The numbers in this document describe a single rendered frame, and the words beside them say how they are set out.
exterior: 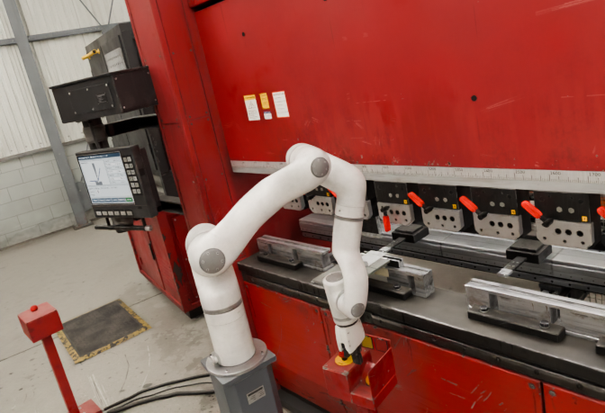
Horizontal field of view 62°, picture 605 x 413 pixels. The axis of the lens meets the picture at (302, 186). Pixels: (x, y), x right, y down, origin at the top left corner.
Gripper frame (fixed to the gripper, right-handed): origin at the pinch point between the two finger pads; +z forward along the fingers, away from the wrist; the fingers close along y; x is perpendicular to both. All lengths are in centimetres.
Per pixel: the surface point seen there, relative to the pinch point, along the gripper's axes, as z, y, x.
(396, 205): -37, -41, 2
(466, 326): -0.9, -25.4, 28.4
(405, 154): -57, -42, 9
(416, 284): -4.6, -39.4, 3.8
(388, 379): 13.7, -7.5, 4.8
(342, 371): 6.2, 1.7, -6.7
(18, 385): 82, 31, -295
